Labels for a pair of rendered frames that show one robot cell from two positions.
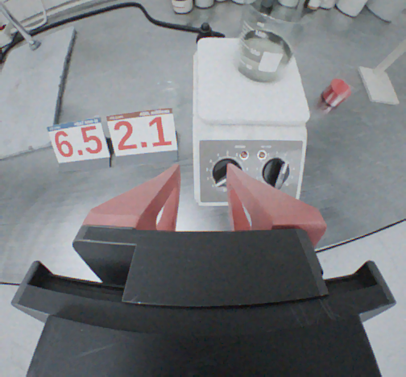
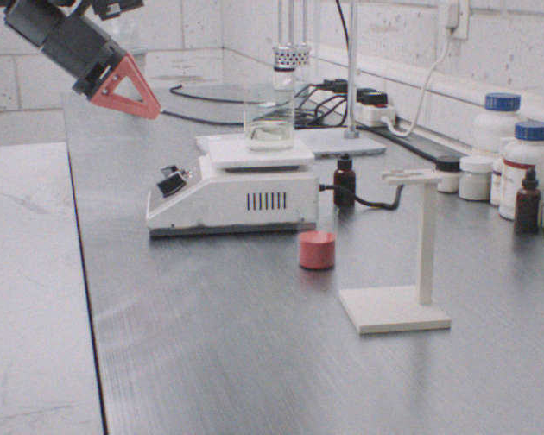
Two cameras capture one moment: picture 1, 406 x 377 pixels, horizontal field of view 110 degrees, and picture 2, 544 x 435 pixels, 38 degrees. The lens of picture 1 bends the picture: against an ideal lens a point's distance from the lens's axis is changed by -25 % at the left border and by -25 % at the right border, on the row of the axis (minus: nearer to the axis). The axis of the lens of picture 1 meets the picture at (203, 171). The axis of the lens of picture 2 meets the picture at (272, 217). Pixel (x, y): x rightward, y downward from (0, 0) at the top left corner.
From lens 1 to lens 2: 0.99 m
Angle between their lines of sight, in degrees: 72
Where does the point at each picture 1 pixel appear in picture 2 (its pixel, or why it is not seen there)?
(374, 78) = (403, 298)
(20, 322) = (28, 164)
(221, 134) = (203, 160)
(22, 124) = not seen: hidden behind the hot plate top
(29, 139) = not seen: hidden behind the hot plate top
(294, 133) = (208, 176)
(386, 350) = not seen: outside the picture
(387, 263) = (24, 304)
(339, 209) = (132, 263)
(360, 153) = (219, 280)
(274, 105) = (224, 153)
